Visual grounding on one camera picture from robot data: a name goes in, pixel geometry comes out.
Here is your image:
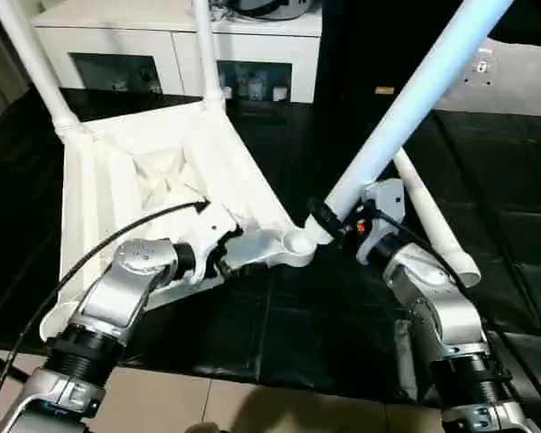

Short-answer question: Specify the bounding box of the white plastic table leg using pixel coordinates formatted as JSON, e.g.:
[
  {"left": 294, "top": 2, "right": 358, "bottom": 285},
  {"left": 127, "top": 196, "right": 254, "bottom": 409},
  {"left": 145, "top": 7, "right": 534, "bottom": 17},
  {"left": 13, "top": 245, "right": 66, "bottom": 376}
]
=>
[
  {"left": 302, "top": 0, "right": 517, "bottom": 247},
  {"left": 190, "top": 0, "right": 230, "bottom": 116},
  {"left": 0, "top": 0, "right": 83, "bottom": 136},
  {"left": 393, "top": 148, "right": 482, "bottom": 290}
]

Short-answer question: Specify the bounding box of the white plastic table top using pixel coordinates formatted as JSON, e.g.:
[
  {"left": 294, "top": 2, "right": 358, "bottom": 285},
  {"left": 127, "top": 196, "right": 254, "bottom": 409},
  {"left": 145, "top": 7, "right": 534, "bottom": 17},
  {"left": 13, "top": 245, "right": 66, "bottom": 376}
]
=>
[{"left": 39, "top": 99, "right": 320, "bottom": 345}]

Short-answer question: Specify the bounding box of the black work surface mat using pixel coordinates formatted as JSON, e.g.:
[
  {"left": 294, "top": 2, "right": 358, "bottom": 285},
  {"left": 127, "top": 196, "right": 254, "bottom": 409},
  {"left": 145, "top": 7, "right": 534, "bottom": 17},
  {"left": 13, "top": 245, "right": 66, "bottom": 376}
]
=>
[{"left": 0, "top": 88, "right": 541, "bottom": 405}]

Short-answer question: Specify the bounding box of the black cabinet with orange label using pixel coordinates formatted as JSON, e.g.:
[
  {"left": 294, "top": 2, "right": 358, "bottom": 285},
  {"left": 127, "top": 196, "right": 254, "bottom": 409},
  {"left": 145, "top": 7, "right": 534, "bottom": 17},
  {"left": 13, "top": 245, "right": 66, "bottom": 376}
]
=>
[{"left": 315, "top": 0, "right": 456, "bottom": 109}]

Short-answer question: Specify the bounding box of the grey pillow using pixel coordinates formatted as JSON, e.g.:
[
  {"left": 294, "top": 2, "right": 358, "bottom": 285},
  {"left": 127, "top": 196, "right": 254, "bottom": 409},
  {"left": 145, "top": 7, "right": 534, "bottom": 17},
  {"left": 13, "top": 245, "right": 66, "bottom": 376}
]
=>
[{"left": 432, "top": 38, "right": 541, "bottom": 119}]

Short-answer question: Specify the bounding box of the white sideboard with glass doors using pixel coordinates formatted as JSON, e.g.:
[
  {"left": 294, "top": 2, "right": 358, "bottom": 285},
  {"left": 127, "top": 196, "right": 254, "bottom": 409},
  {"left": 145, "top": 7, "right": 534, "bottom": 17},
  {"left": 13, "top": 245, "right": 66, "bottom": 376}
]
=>
[{"left": 33, "top": 0, "right": 324, "bottom": 106}]

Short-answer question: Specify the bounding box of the black work table leg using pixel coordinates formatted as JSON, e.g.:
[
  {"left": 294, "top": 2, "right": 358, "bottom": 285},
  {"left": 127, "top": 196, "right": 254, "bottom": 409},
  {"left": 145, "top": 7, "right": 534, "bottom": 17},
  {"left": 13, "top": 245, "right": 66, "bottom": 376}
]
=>
[{"left": 0, "top": 348, "right": 26, "bottom": 381}]

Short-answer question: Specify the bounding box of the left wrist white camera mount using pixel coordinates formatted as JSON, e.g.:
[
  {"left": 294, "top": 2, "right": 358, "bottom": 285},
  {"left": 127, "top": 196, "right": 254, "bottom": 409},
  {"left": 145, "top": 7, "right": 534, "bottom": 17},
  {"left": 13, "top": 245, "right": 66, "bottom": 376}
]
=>
[{"left": 179, "top": 202, "right": 245, "bottom": 289}]

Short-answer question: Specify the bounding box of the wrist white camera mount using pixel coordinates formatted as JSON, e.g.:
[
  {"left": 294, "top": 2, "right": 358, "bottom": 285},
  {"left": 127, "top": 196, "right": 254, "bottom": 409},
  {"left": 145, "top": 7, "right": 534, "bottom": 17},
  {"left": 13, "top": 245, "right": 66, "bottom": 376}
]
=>
[
  {"left": 354, "top": 178, "right": 408, "bottom": 266},
  {"left": 179, "top": 202, "right": 245, "bottom": 289}
]

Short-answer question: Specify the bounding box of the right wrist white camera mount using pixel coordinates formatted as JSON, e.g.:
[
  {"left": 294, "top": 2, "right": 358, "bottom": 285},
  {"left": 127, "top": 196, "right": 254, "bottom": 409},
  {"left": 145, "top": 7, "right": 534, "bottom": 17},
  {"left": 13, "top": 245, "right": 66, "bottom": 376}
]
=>
[{"left": 354, "top": 178, "right": 408, "bottom": 266}]

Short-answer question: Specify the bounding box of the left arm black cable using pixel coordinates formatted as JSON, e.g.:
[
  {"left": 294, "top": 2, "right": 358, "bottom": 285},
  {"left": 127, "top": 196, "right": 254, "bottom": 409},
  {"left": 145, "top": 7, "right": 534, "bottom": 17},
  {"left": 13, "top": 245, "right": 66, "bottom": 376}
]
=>
[{"left": 0, "top": 200, "right": 209, "bottom": 410}]

